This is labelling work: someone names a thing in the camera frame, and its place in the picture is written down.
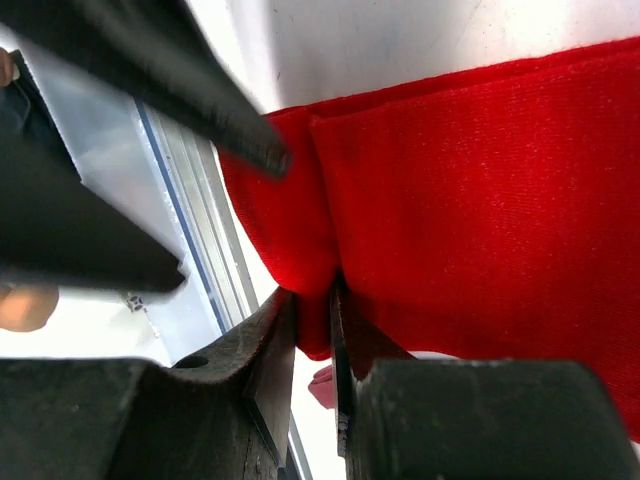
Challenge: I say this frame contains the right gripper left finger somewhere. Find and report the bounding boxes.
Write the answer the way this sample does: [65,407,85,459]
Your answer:
[171,288,296,468]

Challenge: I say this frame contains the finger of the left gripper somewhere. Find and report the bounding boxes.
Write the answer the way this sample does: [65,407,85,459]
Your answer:
[1,133,185,294]
[1,0,292,178]

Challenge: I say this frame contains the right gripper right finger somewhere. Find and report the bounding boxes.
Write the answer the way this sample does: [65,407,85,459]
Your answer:
[330,276,414,460]

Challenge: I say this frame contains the red christmas sock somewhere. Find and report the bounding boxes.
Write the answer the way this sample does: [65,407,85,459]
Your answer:
[220,38,639,438]

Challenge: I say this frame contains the pink patterned sock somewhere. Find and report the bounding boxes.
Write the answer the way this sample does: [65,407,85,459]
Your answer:
[308,365,336,409]

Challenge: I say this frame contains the aluminium frame rail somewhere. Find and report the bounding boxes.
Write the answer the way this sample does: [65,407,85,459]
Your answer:
[1,43,309,479]

